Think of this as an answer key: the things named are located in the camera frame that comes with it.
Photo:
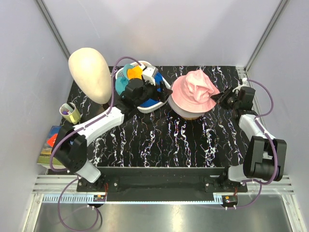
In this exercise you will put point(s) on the orange bucket hat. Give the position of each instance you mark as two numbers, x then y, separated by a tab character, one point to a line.
134	73

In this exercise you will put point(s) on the teal hat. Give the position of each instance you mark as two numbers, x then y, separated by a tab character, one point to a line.
122	79

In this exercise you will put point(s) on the grey bucket hat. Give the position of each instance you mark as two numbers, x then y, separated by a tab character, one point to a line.
177	109

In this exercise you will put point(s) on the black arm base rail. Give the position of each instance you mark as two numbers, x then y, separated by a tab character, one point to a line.
161	185

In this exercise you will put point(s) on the wooden hat stand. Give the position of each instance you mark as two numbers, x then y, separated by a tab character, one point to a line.
190	117

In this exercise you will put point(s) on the left aluminium frame post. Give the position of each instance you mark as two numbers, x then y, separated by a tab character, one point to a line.
52	26

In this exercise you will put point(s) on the right aluminium frame post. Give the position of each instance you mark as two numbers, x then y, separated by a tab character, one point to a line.
270	26

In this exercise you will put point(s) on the cream mannequin head stand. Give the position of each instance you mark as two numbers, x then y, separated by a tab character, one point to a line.
91	73

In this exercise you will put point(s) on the black marble table mat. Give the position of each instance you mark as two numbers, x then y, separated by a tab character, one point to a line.
164	139

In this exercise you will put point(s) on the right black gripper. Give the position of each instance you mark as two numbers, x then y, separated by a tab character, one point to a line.
221	97

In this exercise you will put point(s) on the aluminium frame post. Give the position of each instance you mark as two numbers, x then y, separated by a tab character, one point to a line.
270	26
52	26

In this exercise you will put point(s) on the yellow tape cup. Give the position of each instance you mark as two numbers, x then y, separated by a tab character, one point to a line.
70	112

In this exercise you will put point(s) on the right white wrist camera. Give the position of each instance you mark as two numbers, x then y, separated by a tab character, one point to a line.
245	83

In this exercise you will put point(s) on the red cube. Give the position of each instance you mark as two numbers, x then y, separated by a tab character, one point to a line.
51	141

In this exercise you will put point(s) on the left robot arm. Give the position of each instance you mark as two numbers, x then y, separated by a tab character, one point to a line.
72	142

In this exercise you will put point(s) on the landscape cover book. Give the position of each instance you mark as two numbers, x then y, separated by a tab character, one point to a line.
44	157

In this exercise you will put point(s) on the pink bucket hat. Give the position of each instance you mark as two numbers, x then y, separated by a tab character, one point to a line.
192	92

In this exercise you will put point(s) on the white plastic basket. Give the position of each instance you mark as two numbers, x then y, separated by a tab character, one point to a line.
154	107

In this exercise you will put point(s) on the blue hat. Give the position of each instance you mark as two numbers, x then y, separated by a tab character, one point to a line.
151	102

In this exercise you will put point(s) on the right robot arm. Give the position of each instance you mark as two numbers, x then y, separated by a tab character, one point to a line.
265	157

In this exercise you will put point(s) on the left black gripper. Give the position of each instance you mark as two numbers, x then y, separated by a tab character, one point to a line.
162	95

